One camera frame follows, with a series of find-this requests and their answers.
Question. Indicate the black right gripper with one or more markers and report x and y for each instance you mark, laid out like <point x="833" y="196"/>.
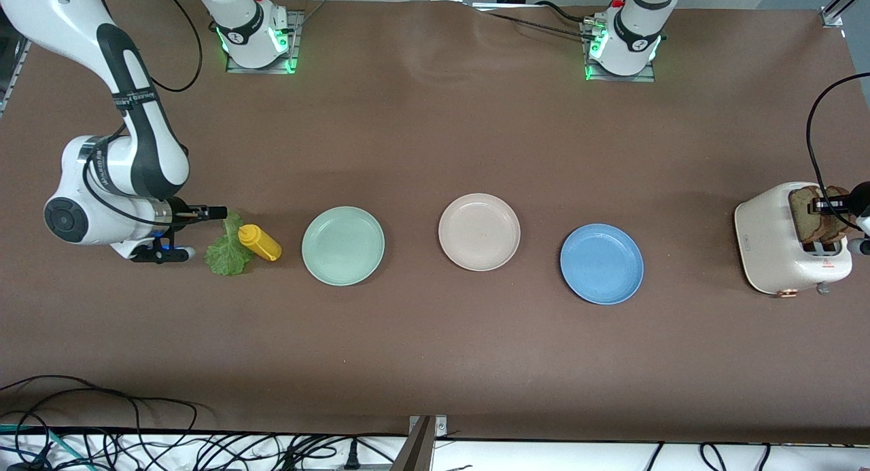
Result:
<point x="180" y="211"/>

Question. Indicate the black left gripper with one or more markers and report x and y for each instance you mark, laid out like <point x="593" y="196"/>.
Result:
<point x="860" y="199"/>

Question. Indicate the brown bread slice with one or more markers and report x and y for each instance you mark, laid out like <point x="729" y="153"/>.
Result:
<point x="805" y="219"/>
<point x="841" y="223"/>

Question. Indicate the green lettuce leaf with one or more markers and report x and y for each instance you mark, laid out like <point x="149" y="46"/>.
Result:
<point x="228" y="257"/>

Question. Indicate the yellow mustard squeeze bottle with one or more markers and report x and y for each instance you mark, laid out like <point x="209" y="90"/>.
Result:
<point x="262" y="243"/>

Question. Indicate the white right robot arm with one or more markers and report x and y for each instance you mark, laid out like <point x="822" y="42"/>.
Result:
<point x="136" y="151"/>

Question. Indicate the mint green plate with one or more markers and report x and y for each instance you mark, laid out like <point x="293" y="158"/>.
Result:
<point x="343" y="247"/>

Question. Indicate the blue plate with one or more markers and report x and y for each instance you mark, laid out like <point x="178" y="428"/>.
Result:
<point x="601" y="264"/>

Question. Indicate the beige plate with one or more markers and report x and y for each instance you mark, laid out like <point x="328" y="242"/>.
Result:
<point x="479" y="232"/>

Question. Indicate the white toaster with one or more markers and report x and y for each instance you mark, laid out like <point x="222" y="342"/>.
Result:
<point x="768" y="247"/>

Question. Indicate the black power plug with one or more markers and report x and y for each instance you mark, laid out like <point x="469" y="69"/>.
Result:
<point x="352" y="457"/>

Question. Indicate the aluminium frame rail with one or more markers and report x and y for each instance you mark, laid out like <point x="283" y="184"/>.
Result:
<point x="15" y="77"/>
<point x="832" y="15"/>

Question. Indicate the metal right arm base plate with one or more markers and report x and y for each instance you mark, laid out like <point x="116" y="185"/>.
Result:
<point x="296" y="43"/>

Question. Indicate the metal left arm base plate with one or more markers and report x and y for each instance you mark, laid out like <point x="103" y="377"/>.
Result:
<point x="632" y="78"/>

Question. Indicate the grey metal post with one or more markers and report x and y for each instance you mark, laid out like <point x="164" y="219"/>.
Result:
<point x="418" y="450"/>

